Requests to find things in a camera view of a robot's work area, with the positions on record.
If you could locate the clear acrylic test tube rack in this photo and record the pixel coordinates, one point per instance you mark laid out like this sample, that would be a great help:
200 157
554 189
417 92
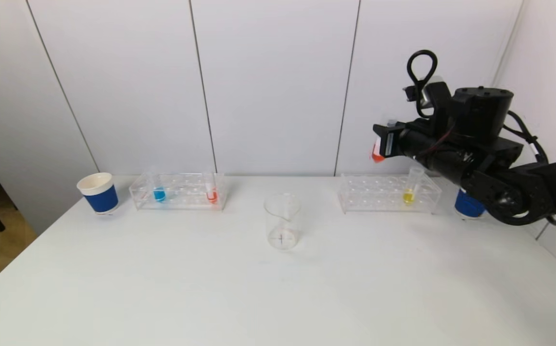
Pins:
379 197
184 194

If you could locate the test tube with yellow liquid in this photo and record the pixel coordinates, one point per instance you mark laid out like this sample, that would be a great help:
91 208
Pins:
408 196

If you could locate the clear glass beaker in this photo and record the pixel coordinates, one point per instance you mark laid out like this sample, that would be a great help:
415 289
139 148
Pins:
282 230

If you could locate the test tube with blue liquid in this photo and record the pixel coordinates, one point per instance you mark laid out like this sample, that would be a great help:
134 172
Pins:
159 194

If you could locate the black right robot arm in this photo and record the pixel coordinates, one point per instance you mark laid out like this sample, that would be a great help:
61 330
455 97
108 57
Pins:
509 187

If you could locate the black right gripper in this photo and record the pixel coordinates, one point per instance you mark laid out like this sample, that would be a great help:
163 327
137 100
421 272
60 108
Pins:
388 143

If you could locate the test tube with red liquid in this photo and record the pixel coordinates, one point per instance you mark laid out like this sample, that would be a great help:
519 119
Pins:
211 196
377 154

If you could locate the blue and white paper cup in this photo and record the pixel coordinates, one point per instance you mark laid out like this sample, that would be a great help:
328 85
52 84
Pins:
101 199
468 206

